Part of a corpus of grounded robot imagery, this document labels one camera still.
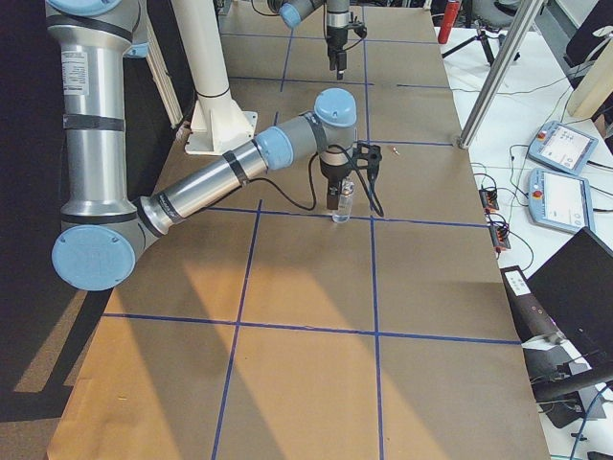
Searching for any black monitor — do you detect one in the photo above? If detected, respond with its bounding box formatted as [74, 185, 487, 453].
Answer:
[528, 227, 613, 365]

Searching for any lower teach pendant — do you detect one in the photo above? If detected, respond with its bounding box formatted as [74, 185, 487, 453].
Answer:
[527, 168, 596, 234]

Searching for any clear glass sauce bottle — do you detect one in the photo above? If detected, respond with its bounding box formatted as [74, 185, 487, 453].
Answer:
[331, 187, 353, 223]

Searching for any red bottle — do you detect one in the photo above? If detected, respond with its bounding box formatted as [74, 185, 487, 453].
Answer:
[437, 0, 461, 44]

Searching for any beige wooden board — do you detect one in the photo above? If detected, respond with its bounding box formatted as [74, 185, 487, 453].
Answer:
[567, 25, 612, 118]

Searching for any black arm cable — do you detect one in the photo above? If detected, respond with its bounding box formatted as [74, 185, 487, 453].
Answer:
[243, 143, 386, 219]

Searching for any orange connector board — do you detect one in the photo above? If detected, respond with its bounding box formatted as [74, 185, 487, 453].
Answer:
[488, 221, 511, 253]
[479, 188, 499, 214]

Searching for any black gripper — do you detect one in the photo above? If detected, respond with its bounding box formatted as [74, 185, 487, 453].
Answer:
[320, 161, 354, 210]
[326, 27, 348, 80]

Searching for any aluminium frame post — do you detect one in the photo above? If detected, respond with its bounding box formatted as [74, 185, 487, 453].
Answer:
[457, 0, 544, 150]

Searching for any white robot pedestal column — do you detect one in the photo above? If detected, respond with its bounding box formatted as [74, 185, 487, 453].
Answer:
[171, 0, 258, 155]

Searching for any upper orange connector board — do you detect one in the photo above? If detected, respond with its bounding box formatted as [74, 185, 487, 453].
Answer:
[479, 188, 499, 214]

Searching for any lower orange connector board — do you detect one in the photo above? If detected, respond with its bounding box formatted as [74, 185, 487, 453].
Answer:
[488, 221, 511, 253]

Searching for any black camera tripod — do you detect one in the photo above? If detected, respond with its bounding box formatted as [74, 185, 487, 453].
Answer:
[442, 28, 507, 66]

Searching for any teach pendant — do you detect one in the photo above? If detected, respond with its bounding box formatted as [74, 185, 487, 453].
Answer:
[527, 168, 596, 234]
[527, 121, 598, 175]

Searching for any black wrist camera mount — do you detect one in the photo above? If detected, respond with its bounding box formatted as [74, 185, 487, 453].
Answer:
[348, 13, 368, 39]
[352, 141, 382, 182]

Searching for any upper teach pendant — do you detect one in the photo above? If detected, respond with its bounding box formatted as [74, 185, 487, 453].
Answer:
[527, 121, 598, 175]

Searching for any black box with label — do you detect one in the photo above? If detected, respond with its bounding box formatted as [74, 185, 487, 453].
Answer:
[500, 265, 566, 345]

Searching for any blue cable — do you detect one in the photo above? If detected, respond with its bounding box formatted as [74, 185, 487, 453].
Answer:
[569, 382, 613, 460]

